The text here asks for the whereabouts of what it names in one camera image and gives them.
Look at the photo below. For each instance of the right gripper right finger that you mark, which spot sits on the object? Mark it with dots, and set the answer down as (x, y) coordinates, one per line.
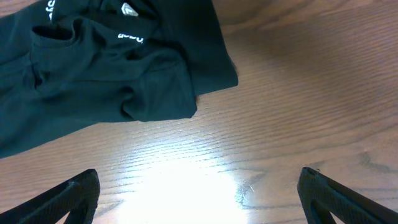
(323, 198)

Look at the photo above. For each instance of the black polo shirt with logo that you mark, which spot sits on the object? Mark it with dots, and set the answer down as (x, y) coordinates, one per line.
(67, 65)

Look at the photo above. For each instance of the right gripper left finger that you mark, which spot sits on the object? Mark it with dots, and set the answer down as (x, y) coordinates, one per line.
(76, 199)

